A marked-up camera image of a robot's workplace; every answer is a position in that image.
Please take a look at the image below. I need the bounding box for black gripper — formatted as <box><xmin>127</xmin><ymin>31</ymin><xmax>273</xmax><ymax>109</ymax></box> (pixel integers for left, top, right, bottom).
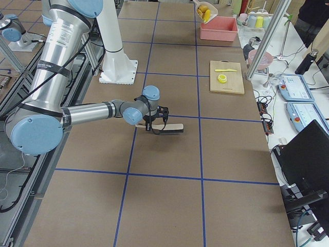
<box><xmin>144</xmin><ymin>105</ymin><xmax>169</xmax><ymax>131</ymax></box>

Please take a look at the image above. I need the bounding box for beige hand brush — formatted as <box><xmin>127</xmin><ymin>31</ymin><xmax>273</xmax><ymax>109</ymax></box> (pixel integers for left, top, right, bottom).
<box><xmin>135</xmin><ymin>123</ymin><xmax>184</xmax><ymax>135</ymax></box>

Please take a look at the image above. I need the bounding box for yellow toy corn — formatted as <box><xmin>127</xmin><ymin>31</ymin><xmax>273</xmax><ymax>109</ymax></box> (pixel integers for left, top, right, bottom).
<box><xmin>203</xmin><ymin>9</ymin><xmax>211</xmax><ymax>23</ymax></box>

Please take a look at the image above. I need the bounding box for brown toy fried chicken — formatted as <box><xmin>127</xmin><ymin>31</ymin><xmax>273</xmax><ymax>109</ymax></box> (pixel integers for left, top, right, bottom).
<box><xmin>197</xmin><ymin>5</ymin><xmax>209</xmax><ymax>14</ymax></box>

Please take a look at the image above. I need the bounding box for beige plastic dustpan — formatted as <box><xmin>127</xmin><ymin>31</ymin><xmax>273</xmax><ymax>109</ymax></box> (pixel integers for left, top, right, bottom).
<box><xmin>193</xmin><ymin>0</ymin><xmax>218</xmax><ymax>24</ymax></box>

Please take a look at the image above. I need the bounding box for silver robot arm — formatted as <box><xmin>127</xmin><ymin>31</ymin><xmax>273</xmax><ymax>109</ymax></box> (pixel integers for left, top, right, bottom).
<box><xmin>4</xmin><ymin>1</ymin><xmax>168</xmax><ymax>155</ymax></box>

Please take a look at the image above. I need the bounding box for pink plastic bin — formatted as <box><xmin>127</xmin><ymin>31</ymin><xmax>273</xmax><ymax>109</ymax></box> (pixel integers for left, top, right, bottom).
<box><xmin>200</xmin><ymin>16</ymin><xmax>237</xmax><ymax>42</ymax></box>

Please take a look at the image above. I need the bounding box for yellow lemon slice toy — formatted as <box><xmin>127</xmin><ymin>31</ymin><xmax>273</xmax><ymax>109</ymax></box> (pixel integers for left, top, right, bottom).
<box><xmin>217</xmin><ymin>74</ymin><xmax>227</xmax><ymax>83</ymax></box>

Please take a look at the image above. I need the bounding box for yellow plastic knife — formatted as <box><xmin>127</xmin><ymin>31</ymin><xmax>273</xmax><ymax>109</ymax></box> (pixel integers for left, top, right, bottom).
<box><xmin>214</xmin><ymin>68</ymin><xmax>237</xmax><ymax>72</ymax></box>

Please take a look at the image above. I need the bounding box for wooden cutting board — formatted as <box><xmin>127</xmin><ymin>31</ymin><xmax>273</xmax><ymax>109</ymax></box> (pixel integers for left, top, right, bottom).
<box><xmin>210</xmin><ymin>61</ymin><xmax>245</xmax><ymax>95</ymax></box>

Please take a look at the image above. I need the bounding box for pink bowl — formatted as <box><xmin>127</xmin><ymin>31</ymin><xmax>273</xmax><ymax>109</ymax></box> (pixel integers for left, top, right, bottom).
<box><xmin>247</xmin><ymin>49</ymin><xmax>273</xmax><ymax>70</ymax></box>

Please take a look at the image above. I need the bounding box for upper blue teach pendant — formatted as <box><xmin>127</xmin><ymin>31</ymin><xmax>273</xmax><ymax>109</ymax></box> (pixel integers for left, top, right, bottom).
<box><xmin>278</xmin><ymin>74</ymin><xmax>315</xmax><ymax>102</ymax></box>

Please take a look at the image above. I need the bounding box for blue teach pendant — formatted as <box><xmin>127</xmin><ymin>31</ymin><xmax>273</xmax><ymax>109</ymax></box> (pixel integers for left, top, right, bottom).
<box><xmin>278</xmin><ymin>74</ymin><xmax>315</xmax><ymax>102</ymax></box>
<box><xmin>286</xmin><ymin>102</ymin><xmax>328</xmax><ymax>133</ymax></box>

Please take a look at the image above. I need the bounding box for lower blue teach pendant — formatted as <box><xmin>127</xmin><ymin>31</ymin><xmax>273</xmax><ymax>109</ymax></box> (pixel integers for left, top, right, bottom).
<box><xmin>286</xmin><ymin>102</ymin><xmax>328</xmax><ymax>133</ymax></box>

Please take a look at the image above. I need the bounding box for black laptop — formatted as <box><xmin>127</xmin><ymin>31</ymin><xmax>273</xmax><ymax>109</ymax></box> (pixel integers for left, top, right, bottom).
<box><xmin>273</xmin><ymin>120</ymin><xmax>328</xmax><ymax>220</ymax></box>

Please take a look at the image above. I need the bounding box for black water bottle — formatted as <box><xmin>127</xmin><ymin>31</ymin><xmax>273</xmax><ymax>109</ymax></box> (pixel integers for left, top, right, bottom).
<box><xmin>295</xmin><ymin>49</ymin><xmax>319</xmax><ymax>75</ymax></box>

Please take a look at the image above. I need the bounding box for person in dark jacket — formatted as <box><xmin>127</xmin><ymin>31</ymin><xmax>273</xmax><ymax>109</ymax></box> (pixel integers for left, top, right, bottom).
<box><xmin>294</xmin><ymin>0</ymin><xmax>328</xmax><ymax>48</ymax></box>

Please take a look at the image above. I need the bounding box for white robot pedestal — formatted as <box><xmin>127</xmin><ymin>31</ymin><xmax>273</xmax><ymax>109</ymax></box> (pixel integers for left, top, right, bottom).
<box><xmin>97</xmin><ymin>0</ymin><xmax>138</xmax><ymax>84</ymax></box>

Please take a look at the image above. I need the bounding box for aluminium frame post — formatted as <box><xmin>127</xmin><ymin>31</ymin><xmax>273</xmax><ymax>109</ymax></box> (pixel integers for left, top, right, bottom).
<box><xmin>245</xmin><ymin>0</ymin><xmax>291</xmax><ymax>81</ymax></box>

